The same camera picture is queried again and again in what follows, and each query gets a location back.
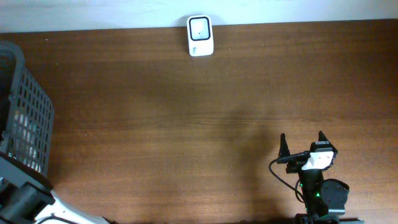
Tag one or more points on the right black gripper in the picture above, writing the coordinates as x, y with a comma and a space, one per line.
295, 165

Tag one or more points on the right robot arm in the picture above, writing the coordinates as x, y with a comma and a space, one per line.
324, 199

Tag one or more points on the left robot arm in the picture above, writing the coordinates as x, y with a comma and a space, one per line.
30, 198

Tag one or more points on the grey plastic mesh basket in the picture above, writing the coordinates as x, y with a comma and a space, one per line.
27, 112

